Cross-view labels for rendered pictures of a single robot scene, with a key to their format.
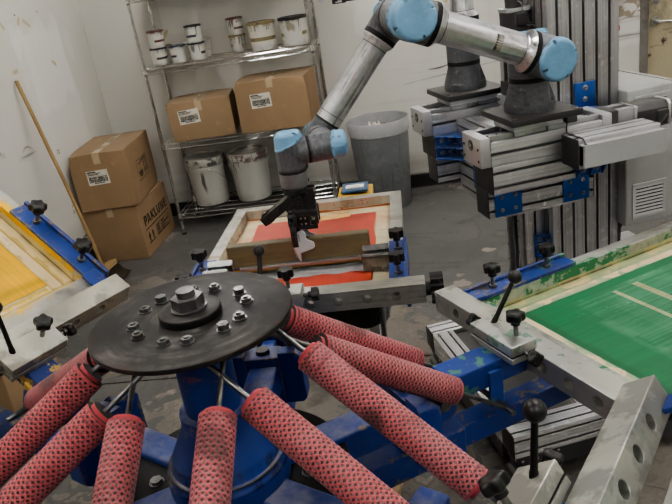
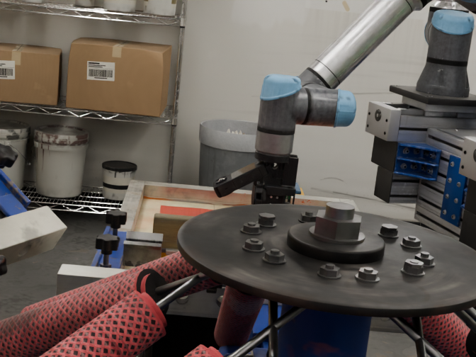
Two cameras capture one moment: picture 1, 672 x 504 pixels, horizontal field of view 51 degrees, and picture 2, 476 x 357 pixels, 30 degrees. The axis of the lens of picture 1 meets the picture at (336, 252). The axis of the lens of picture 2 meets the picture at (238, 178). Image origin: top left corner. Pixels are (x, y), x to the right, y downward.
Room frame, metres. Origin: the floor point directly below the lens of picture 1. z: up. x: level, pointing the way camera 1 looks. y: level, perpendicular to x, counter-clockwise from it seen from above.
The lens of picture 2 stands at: (0.16, 0.47, 1.56)
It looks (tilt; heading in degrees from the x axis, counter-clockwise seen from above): 13 degrees down; 349
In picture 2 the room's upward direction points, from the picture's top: 6 degrees clockwise
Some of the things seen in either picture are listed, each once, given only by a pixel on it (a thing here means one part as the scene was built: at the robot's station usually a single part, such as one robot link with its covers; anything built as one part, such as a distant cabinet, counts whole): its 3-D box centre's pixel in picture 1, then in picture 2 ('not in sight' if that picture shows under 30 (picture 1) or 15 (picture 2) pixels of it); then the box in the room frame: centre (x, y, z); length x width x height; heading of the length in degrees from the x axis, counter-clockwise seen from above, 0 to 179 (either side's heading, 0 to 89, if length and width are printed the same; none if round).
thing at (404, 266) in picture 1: (399, 270); not in sight; (1.70, -0.16, 0.97); 0.30 x 0.05 x 0.07; 172
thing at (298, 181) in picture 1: (294, 179); (274, 142); (1.86, 0.08, 1.22); 0.08 x 0.08 x 0.05
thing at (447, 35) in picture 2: (462, 40); (450, 34); (2.59, -0.56, 1.42); 0.13 x 0.12 x 0.14; 164
